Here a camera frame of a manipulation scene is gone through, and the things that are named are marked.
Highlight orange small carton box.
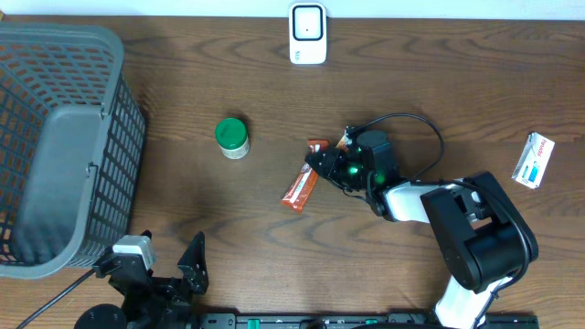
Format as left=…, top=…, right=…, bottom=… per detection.
left=335, top=133, right=352, bottom=153

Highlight red chocolate bar wrapper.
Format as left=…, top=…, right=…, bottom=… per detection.
left=281, top=163, right=319, bottom=213

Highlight green lid jar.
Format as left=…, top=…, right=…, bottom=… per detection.
left=215, top=117, right=250, bottom=160

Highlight white Panadol medicine box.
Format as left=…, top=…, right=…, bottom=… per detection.
left=511, top=132, right=555, bottom=189

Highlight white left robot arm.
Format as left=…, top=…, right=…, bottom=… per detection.
left=75, top=230, right=209, bottom=329

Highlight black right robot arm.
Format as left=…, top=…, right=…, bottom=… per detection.
left=305, top=131, right=539, bottom=328

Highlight dark grey plastic basket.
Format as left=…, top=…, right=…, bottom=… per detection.
left=1, top=23, right=146, bottom=280

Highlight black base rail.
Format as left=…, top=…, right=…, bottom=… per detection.
left=197, top=312, right=540, bottom=329

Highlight black left camera cable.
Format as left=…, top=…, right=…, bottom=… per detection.
left=16, top=269, right=97, bottom=329

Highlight black camera cable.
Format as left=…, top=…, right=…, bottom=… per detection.
left=16, top=269, right=97, bottom=329
left=346, top=112, right=446, bottom=180

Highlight black right camera cable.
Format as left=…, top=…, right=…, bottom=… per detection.
left=346, top=112, right=446, bottom=180

